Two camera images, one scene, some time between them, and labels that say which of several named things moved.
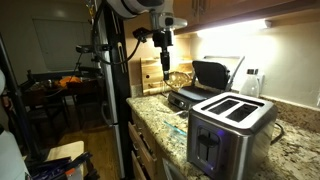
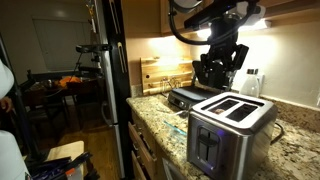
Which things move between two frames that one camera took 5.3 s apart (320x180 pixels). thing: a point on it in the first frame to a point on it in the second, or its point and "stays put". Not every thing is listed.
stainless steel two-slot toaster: x=230 y=135 stays put
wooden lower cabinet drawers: x=147 y=154 stays put
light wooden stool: x=72 y=150 stays put
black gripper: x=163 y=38 to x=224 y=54
